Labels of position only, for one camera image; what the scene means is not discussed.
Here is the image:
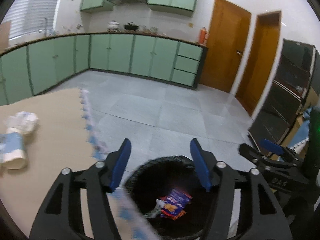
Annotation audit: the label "trash inside bin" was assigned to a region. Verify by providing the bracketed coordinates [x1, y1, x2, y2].
[144, 187, 192, 220]

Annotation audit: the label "black trash bin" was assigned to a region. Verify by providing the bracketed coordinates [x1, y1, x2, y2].
[125, 156, 229, 239]

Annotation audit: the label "black shelf unit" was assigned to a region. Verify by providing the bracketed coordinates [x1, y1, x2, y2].
[248, 39, 319, 155]

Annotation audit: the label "brown wooden door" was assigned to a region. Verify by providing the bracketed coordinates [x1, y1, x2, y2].
[235, 11, 281, 116]
[200, 0, 252, 93]

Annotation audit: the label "blue white paper cup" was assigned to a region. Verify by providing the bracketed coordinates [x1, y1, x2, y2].
[1, 127, 28, 170]

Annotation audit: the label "crumpled white tissue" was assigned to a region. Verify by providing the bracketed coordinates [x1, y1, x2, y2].
[5, 111, 39, 135]

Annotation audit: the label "orange thermos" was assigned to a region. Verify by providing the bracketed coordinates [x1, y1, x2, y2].
[198, 27, 209, 45]

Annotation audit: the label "green base cabinets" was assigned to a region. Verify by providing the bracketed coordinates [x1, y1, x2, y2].
[1, 33, 207, 105]

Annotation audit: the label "black wok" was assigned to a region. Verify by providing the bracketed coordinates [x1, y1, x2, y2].
[124, 22, 139, 31]

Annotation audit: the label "chrome sink faucet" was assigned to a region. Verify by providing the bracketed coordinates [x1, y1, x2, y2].
[38, 17, 48, 37]

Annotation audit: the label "white cooking pot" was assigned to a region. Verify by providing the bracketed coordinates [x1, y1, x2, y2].
[107, 21, 120, 31]

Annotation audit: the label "cardboard box with scale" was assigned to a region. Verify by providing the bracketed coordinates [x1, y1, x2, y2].
[0, 21, 11, 53]

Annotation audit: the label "window blinds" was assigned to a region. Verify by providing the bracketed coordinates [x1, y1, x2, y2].
[3, 0, 58, 39]

